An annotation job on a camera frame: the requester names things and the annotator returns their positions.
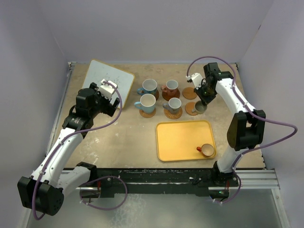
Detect small grey cup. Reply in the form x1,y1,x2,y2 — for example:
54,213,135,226
191,101,207,114

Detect light wooden round coaster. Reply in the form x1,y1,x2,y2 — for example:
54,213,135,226
185,102,198,116

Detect grey blue mug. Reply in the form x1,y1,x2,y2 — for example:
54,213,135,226
162,97,182,114

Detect orange white mug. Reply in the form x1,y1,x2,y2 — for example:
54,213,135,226
161,80,179,96

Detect dark brown wooden coaster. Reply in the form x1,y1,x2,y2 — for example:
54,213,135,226
137,89,159,100
162,89,180,101

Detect small woven rattan coaster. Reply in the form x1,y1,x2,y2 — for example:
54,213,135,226
139,108,156,118

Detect large woven rattan coaster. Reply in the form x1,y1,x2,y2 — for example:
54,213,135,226
164,108,182,119

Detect large light blue mug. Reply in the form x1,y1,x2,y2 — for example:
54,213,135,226
134,94,156,114

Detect blue patterned mug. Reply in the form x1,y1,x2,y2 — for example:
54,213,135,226
137,79,158,95

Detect small orange cup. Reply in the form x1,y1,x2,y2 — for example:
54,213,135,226
196,143,215,157

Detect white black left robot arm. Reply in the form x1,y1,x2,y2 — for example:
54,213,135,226
17,80,123,220

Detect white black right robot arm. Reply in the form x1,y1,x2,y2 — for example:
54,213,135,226
188,63,266,186

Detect yellow framed whiteboard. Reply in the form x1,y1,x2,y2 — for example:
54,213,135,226
82,59,135,107

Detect yellow plastic tray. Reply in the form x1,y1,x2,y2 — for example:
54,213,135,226
156,120,217,162

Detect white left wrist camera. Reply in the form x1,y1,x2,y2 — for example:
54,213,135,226
98,79,118,101

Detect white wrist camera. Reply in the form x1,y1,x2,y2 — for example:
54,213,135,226
98,79,118,101
186,73,203,89

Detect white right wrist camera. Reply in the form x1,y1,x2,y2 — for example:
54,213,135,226
186,73,203,89

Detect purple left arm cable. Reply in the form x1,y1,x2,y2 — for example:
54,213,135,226
32,80,129,221

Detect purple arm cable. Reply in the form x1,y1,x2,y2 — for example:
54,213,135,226
186,56,298,205
32,80,129,221

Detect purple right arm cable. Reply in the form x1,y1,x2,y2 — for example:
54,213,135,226
186,56,298,205

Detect aluminium table edge rail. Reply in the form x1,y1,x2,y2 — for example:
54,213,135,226
45,62,77,156

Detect black aluminium robot base frame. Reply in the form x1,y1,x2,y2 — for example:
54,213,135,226
28,161,281,205

